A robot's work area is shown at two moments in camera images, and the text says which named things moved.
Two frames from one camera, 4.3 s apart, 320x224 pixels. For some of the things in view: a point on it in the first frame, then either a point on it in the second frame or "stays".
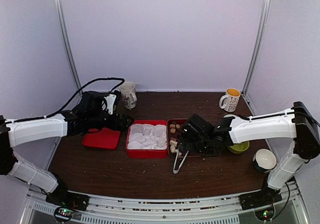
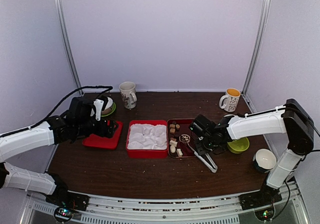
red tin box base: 147,139 stays
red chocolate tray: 175,126 stays
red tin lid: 107,138 stays
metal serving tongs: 176,170 -> 202,157
